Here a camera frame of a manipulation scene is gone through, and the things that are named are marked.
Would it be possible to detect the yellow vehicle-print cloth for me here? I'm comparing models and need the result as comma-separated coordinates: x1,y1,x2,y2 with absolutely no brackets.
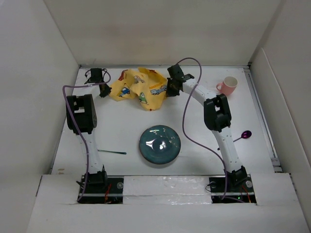
109,67,167,111

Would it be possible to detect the pink ceramic mug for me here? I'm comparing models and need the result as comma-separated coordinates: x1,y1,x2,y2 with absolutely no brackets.
216,76,238,96

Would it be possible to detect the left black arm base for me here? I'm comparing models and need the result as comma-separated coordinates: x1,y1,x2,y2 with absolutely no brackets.
77,177,124,204

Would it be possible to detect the dark teal ceramic plate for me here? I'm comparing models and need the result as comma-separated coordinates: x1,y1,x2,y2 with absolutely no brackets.
138,125,181,169

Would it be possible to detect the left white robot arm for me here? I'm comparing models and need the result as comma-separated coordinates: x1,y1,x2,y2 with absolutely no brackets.
63,68,111,193

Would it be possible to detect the iridescent purple metal spoon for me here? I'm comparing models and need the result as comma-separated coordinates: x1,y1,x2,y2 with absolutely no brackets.
234,130,252,142

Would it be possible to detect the iridescent metal fork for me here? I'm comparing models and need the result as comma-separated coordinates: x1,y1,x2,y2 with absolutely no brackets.
97,150,127,155

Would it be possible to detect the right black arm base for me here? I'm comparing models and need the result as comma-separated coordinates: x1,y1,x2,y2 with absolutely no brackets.
205,176,257,204

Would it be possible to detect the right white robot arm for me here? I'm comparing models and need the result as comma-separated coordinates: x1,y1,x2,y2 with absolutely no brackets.
166,64,247,193

